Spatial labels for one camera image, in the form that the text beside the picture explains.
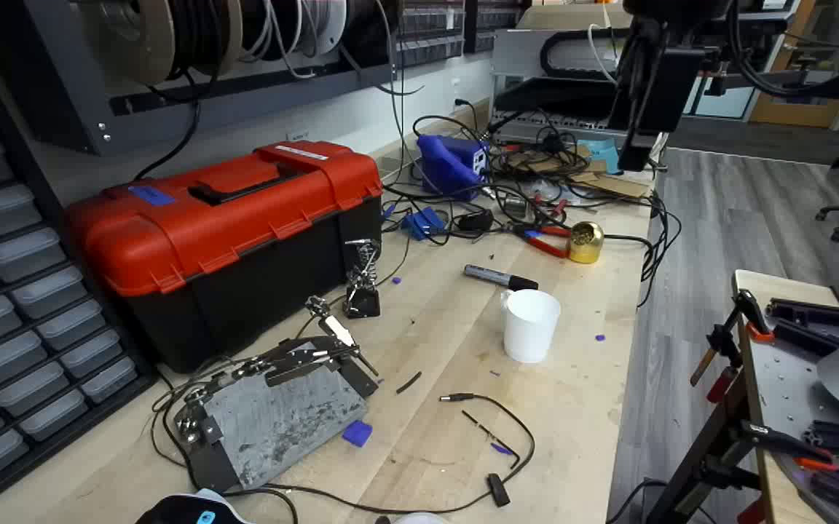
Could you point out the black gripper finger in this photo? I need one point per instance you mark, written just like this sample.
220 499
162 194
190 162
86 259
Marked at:
637 153

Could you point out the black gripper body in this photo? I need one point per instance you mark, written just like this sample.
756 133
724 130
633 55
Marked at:
665 92

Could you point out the black marker grey barrel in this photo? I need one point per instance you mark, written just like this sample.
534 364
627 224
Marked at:
497 278

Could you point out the white mug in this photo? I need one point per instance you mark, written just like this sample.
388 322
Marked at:
531 336

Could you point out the brown cardboard piece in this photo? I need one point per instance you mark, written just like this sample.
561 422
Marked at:
612 181

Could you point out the gold brass tip cleaner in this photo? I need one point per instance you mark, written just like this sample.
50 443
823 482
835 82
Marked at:
587 246

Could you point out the black horizontal bar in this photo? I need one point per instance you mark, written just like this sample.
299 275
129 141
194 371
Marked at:
828 92

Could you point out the black power adapter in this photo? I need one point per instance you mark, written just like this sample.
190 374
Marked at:
474 221

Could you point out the tiny purple chip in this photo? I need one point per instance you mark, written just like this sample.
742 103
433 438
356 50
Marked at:
599 338
394 280

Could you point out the black and orange bar clamp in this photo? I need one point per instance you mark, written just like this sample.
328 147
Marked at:
754 312

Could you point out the wooden side bench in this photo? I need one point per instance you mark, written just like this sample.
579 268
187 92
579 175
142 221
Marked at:
787 288

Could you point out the small blue connector block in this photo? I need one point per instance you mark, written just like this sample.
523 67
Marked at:
427 221

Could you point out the black helping-hand clamp stand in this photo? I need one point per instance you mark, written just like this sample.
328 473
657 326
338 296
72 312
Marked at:
363 301

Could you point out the short black stick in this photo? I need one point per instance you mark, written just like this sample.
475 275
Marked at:
408 383

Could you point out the thin purple-tipped probe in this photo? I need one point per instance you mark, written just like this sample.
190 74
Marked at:
502 450

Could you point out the silver and black hand tool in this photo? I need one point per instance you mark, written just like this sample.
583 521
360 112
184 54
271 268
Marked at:
334 323

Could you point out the red and black toolbox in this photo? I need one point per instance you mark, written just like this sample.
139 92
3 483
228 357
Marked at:
204 221

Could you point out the grey metal plate device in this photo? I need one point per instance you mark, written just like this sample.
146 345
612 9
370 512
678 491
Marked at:
276 416

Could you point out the black and white device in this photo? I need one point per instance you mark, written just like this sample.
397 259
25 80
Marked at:
181 511

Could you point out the grey drawer parts cabinet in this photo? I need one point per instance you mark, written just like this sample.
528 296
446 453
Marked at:
14 329

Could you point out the black metal clamp frame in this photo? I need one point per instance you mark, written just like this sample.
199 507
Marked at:
721 447

